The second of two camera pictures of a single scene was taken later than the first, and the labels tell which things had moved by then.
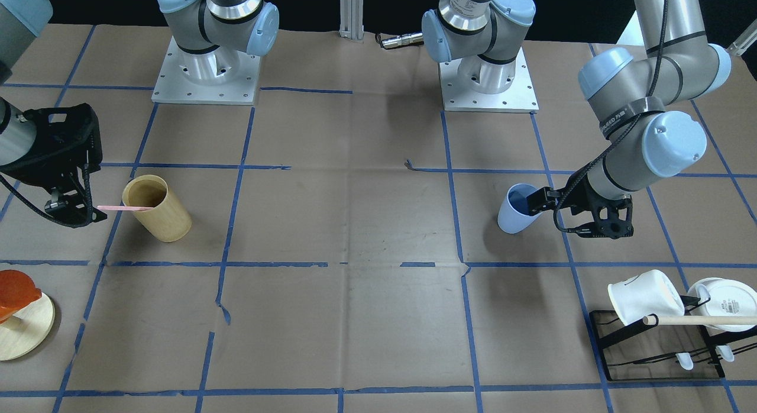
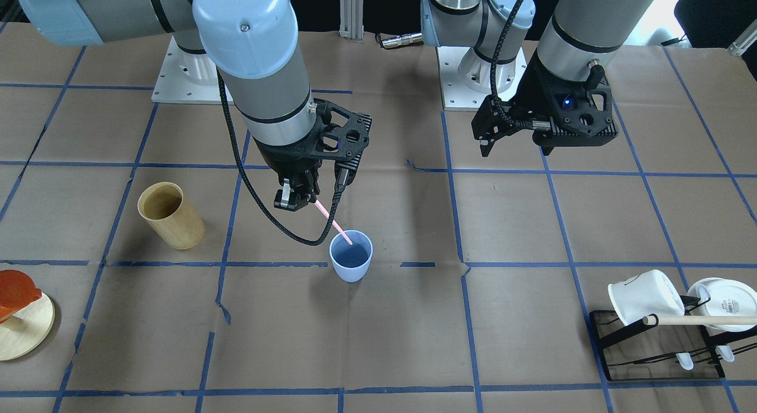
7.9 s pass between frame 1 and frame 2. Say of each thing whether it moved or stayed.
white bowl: stayed
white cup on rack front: stayed
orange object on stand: stayed
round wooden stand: stayed
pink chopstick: moved
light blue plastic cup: moved
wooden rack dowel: stayed
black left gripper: moved
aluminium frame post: stayed
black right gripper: moved
